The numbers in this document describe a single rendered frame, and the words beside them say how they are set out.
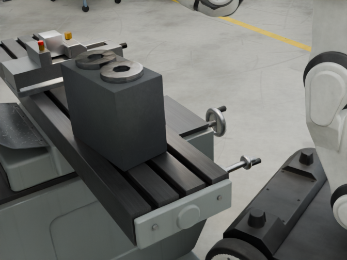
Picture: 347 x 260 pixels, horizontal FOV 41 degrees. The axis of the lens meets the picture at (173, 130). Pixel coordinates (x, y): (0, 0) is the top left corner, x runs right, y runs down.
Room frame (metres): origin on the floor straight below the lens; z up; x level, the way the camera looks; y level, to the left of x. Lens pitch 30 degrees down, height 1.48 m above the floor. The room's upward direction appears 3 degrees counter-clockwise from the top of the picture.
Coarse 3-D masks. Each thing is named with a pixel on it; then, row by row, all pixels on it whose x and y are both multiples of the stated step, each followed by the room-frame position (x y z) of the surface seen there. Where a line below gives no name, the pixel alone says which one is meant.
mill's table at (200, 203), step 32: (0, 64) 1.51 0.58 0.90; (32, 96) 1.21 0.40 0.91; (64, 96) 1.20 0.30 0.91; (64, 128) 1.01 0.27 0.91; (96, 160) 0.86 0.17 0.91; (160, 160) 0.85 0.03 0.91; (192, 160) 0.84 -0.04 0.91; (96, 192) 0.82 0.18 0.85; (128, 192) 0.74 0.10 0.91; (160, 192) 0.73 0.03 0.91; (192, 192) 0.74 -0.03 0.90; (224, 192) 0.76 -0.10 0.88; (128, 224) 0.69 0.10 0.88; (160, 224) 0.68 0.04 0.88; (192, 224) 0.71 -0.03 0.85
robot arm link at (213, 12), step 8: (176, 0) 1.24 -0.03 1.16; (184, 0) 1.21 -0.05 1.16; (192, 0) 1.20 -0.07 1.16; (200, 0) 1.17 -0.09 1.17; (232, 0) 1.16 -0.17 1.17; (192, 8) 1.21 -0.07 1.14; (200, 8) 1.20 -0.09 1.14; (208, 8) 1.18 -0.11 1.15; (216, 8) 1.17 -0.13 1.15; (224, 8) 1.18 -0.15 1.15; (232, 8) 1.21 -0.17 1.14; (216, 16) 1.22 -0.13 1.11
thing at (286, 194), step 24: (288, 168) 1.22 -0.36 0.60; (312, 168) 1.20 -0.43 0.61; (264, 192) 1.12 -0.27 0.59; (288, 192) 1.11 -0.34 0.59; (312, 192) 1.12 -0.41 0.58; (240, 216) 1.02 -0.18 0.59; (264, 216) 0.97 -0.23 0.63; (288, 216) 1.01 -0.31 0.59; (312, 216) 1.03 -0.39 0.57; (264, 240) 0.90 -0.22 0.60; (288, 240) 0.94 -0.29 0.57; (312, 240) 0.93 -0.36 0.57; (336, 240) 0.92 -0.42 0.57
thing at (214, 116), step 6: (210, 108) 1.55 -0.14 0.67; (216, 108) 1.53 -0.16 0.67; (222, 108) 1.54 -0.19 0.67; (210, 114) 1.55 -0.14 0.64; (216, 114) 1.51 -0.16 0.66; (222, 114) 1.51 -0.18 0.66; (210, 120) 1.56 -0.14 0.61; (216, 120) 1.52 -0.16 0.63; (222, 120) 1.49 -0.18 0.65; (210, 126) 1.50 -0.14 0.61; (216, 126) 1.52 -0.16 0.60; (222, 126) 1.48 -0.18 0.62; (216, 132) 1.52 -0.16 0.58; (222, 132) 1.48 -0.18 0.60
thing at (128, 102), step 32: (64, 64) 0.97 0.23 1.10; (96, 64) 0.93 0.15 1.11; (128, 64) 0.91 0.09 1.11; (96, 96) 0.86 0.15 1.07; (128, 96) 0.83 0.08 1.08; (160, 96) 0.87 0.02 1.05; (96, 128) 0.88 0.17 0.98; (128, 128) 0.82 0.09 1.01; (160, 128) 0.87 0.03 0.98; (128, 160) 0.82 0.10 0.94
